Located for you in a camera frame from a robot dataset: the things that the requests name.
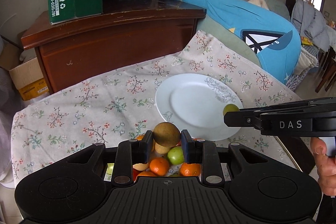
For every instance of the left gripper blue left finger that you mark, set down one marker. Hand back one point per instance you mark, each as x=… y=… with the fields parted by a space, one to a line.
x=128 y=153

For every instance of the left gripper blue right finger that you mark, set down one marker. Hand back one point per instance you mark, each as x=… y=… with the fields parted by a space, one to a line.
x=205 y=153

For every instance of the green fruit bottom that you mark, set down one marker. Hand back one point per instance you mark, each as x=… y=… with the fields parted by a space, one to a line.
x=175 y=155

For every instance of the brown kiwi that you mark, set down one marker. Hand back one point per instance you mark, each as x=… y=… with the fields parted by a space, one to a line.
x=141 y=167
x=162 y=150
x=166 y=134

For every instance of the small tangerine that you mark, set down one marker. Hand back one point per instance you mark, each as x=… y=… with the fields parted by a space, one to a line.
x=159 y=166

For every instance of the red cherry tomato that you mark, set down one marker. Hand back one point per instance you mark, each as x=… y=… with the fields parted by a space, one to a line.
x=135 y=174

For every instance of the large orange tangerine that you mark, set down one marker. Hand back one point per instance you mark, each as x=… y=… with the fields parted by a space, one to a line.
x=146 y=174

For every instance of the large spotted green fruit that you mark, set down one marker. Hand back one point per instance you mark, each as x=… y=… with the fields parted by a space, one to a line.
x=109 y=172

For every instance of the person's right hand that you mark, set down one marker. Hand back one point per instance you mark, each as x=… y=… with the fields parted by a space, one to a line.
x=326 y=167

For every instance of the floral tablecloth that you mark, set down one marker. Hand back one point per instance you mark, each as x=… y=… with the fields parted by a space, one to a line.
x=120 y=105

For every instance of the white plate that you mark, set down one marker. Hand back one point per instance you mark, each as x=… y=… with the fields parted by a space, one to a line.
x=195 y=103

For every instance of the blue shark plush pillow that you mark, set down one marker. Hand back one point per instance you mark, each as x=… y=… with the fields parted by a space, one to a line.
x=274 y=39

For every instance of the brown wooden cabinet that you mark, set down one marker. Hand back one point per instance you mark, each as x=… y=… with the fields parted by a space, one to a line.
x=126 y=33

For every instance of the green sofa cushion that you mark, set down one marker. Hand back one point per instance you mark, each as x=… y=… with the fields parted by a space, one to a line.
x=228 y=38

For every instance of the open cardboard box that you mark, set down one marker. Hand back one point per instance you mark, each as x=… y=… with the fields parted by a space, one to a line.
x=25 y=72

